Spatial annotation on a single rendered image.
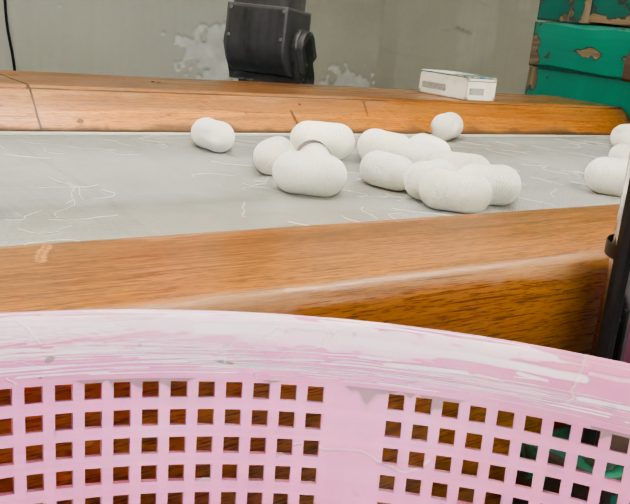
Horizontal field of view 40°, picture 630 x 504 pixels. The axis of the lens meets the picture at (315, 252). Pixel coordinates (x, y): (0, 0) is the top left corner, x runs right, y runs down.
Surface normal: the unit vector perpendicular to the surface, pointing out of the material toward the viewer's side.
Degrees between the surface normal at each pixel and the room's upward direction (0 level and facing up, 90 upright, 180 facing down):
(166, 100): 45
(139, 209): 0
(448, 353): 75
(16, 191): 0
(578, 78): 88
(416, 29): 90
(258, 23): 86
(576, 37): 90
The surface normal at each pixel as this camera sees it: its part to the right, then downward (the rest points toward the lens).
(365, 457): 0.00, -0.05
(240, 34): -0.37, 0.14
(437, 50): -0.86, 0.04
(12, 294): 0.10, -0.96
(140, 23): 0.49, 0.28
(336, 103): 0.48, -0.49
